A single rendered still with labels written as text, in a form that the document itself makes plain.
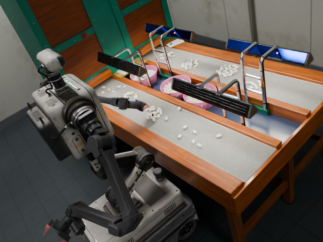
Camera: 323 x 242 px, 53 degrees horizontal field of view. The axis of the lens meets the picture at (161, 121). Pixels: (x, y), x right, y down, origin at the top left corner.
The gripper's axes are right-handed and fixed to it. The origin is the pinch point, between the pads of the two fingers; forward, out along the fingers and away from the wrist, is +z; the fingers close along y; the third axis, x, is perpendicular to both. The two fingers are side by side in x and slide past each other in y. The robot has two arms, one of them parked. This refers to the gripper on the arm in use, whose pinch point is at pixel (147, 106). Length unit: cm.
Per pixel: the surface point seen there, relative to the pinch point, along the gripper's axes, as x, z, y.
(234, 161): 9, 2, -83
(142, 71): -24.8, -8.5, 5.5
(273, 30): -97, 180, 24
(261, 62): -51, 20, -70
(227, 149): 5, 7, -73
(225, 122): -8, 19, -58
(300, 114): -26, 43, -94
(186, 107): -7.3, 18.0, -21.6
